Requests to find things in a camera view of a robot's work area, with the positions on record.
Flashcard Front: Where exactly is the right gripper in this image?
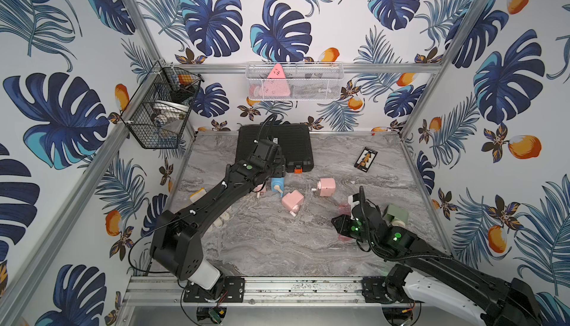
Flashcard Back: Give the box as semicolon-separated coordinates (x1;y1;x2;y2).
328;213;376;248

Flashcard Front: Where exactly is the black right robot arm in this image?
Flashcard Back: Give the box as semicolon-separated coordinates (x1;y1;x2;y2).
331;189;543;325

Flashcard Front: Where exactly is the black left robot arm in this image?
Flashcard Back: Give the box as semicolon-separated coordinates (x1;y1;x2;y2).
144;114;284;293

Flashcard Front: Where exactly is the pink transparent tray right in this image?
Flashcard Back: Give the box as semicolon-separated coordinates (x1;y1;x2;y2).
338;235;353;242

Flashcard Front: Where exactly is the pink transparent tray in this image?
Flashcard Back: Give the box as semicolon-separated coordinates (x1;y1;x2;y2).
338;235;353;242
338;204;352;218

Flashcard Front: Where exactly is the pink transparent tray back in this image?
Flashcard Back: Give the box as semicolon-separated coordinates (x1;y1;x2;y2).
338;204;352;218

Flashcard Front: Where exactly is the black plastic tool case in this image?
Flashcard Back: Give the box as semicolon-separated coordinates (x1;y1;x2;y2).
235;124;314;173

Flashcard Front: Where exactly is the white work glove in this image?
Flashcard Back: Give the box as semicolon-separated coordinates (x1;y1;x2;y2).
186;186;232;229

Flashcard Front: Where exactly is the pink triangular object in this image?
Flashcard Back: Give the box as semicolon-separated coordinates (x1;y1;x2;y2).
259;63;291;99

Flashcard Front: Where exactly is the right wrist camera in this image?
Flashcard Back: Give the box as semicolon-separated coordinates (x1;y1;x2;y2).
347;193;360;209

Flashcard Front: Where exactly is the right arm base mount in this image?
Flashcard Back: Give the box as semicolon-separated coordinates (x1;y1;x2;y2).
361;264;424;305

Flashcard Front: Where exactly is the white wire mesh basket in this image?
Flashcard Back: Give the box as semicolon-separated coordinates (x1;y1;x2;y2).
245;63;344;101

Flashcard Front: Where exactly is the black wire basket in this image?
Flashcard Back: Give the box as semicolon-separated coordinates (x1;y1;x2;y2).
120;62;204;149

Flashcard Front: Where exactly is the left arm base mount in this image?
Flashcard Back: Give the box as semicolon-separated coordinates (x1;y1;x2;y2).
182;276;246;304

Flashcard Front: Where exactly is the aluminium front rail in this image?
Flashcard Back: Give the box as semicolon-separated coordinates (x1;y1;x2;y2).
122;275;487;308

